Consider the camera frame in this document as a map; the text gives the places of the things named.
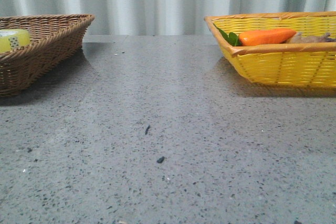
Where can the yellow tape roll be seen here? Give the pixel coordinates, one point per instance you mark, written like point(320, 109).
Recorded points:
point(12, 39)

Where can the orange toy carrot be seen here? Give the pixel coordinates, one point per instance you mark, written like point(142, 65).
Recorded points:
point(258, 37)

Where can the brown wicker basket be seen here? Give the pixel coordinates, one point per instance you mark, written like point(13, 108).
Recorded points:
point(53, 38)

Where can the brown ginger root toy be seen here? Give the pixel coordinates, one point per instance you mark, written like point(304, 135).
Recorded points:
point(298, 38)

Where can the yellow woven basket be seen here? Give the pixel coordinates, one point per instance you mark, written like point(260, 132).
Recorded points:
point(292, 65)

